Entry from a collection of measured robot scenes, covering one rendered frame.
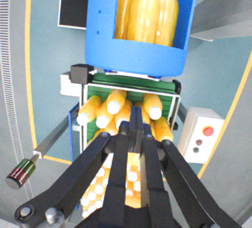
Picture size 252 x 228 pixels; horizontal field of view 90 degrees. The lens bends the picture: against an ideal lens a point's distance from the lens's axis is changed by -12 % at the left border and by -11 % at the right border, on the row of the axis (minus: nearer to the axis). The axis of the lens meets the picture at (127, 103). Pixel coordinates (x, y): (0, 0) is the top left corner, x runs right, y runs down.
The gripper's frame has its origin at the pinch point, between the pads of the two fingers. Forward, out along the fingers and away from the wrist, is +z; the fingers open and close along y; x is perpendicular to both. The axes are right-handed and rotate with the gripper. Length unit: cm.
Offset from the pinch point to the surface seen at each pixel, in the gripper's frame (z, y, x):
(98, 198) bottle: 30, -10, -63
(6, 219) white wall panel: 125, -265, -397
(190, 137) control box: 27.7, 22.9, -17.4
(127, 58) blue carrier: 13.3, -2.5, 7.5
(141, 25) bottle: 18.4, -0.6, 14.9
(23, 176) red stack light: 14, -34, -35
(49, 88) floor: 137, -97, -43
